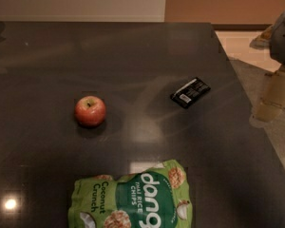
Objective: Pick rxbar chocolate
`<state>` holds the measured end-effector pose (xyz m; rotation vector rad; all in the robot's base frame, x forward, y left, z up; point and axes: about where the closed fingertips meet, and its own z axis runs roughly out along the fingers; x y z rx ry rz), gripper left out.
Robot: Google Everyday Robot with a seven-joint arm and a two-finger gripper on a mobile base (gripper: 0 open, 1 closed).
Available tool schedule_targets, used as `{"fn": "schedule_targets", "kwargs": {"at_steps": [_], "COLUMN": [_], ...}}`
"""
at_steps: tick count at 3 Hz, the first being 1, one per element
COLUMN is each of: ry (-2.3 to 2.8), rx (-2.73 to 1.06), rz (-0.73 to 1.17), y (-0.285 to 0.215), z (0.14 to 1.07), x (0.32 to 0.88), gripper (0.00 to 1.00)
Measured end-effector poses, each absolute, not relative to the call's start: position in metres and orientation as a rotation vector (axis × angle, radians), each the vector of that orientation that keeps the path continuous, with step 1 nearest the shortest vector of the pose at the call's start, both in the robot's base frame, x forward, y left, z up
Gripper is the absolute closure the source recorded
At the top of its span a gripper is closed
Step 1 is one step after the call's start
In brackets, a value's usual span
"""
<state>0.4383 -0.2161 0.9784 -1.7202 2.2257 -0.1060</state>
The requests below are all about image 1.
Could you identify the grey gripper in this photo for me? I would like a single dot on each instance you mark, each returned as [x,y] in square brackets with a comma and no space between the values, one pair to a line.
[283,40]

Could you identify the black rxbar chocolate bar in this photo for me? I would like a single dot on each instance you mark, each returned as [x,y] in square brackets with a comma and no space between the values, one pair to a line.
[189,93]

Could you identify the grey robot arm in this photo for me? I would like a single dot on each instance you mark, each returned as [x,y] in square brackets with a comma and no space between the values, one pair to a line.
[276,46]

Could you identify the green dang rice chips bag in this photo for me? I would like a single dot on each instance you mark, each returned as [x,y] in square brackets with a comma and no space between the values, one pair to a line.
[157,197]

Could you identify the red apple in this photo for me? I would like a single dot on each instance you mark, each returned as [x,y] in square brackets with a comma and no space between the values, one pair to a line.
[90,111]

